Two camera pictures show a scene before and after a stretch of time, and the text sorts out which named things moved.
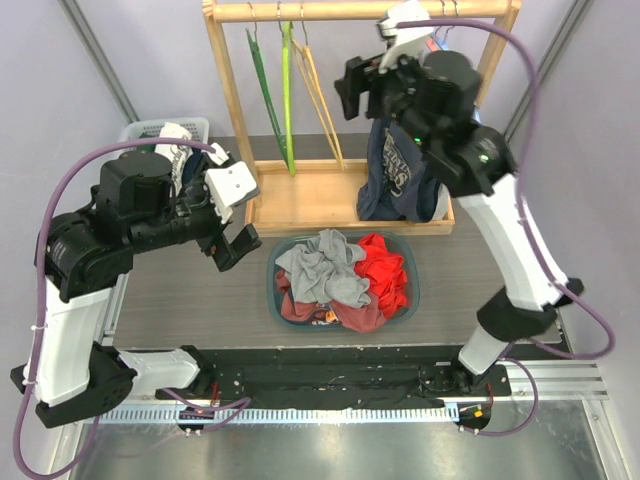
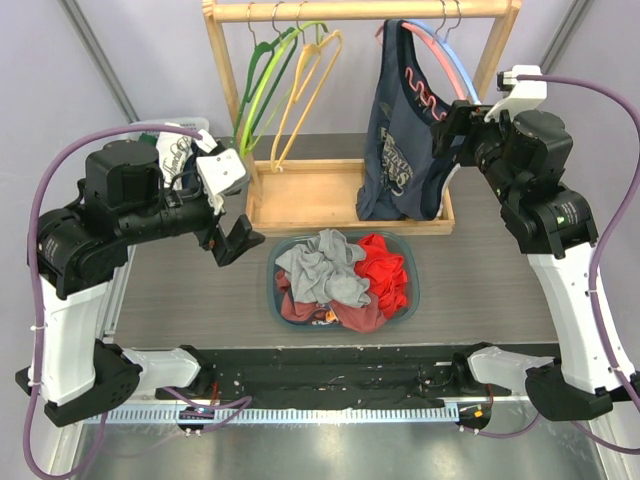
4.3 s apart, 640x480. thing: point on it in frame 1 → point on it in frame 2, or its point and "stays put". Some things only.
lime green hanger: x=287 y=36 → x=254 y=93
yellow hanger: x=311 y=77 → x=306 y=53
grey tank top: x=322 y=271 stays put
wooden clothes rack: x=320 y=198 stays put
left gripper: x=225 y=253 stays put
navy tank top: x=397 y=186 stays put
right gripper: x=373 y=92 → x=465 y=132
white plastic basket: x=198 y=127 stays put
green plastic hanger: x=269 y=92 → x=254 y=68
